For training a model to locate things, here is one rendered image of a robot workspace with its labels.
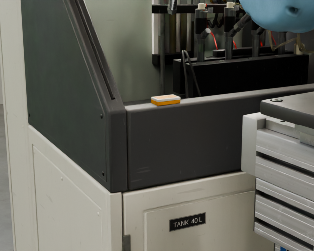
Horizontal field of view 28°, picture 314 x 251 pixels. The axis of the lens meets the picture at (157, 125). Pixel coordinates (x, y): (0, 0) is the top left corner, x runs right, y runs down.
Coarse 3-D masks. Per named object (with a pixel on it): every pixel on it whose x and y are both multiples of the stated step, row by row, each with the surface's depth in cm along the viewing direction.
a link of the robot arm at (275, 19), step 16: (240, 0) 72; (256, 0) 69; (272, 0) 67; (288, 0) 65; (304, 0) 64; (256, 16) 70; (272, 16) 67; (288, 16) 66; (304, 16) 66; (304, 32) 70
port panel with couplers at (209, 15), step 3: (207, 0) 179; (210, 0) 179; (213, 0) 178; (216, 0) 177; (222, 0) 182; (225, 0) 181; (234, 0) 183; (207, 3) 180; (210, 3) 180; (213, 3) 180; (216, 3) 178; (225, 3) 182; (207, 15) 181; (210, 15) 181; (213, 15) 181; (219, 15) 182; (222, 15) 183; (240, 15) 186
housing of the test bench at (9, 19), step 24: (0, 0) 179; (0, 24) 182; (0, 48) 186; (24, 72) 165; (24, 96) 167; (24, 120) 170; (24, 144) 174; (24, 168) 178; (24, 192) 181; (24, 216) 185; (24, 240) 189
